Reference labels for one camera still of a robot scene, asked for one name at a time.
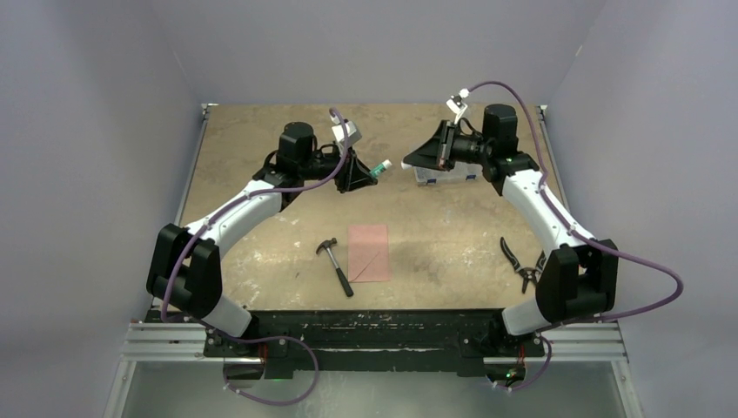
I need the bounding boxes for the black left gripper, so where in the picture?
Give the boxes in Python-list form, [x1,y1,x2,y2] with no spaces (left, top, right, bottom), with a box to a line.
[299,143,377,194]

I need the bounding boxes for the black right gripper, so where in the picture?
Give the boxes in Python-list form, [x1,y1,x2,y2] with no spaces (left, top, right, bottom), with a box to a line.
[405,120,493,172]

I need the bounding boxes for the white green glue stick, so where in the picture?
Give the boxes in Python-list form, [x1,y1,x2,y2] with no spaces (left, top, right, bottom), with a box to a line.
[371,159,392,178]

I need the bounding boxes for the black handled hammer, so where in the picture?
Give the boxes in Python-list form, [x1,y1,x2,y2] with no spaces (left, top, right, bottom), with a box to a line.
[315,238,354,298]

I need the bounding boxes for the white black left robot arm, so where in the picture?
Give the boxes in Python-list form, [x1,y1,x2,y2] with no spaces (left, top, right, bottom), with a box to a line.
[145,116,378,356]

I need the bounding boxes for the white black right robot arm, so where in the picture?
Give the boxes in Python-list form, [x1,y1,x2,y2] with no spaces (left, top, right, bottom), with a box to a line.
[402,104,618,354]

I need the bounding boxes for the clear plastic screw organizer box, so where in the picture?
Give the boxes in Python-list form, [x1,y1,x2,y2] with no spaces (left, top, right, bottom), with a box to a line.
[413,162,483,185]

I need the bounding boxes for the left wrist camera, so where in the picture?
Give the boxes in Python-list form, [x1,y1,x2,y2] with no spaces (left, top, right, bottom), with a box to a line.
[331,113,362,152]

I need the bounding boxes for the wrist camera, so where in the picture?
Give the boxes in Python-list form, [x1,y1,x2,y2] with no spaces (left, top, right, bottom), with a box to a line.
[446,89,470,125]
[331,113,362,152]

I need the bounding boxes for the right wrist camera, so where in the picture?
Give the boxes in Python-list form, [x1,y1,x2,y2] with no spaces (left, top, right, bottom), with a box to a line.
[446,89,470,125]

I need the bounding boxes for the black handled pliers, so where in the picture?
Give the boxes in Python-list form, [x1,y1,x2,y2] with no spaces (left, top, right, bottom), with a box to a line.
[500,237,549,294]

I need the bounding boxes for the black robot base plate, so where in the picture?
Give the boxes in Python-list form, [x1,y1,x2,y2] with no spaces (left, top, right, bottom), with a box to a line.
[204,308,544,379]

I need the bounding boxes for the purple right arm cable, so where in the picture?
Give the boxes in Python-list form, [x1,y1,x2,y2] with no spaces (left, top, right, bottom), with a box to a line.
[466,81,685,394]

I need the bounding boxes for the aluminium frame rail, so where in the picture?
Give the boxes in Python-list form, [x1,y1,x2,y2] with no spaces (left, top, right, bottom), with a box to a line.
[104,104,644,418]

